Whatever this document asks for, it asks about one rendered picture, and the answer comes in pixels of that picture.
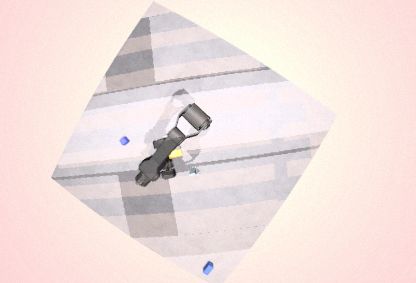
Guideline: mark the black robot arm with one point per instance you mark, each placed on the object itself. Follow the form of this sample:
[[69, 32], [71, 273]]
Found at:
[[151, 166]]

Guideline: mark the yellow bar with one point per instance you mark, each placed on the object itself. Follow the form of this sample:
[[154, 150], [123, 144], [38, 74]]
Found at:
[[176, 153]]

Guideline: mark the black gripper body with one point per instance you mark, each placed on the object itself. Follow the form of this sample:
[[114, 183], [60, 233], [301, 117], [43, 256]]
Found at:
[[168, 174]]

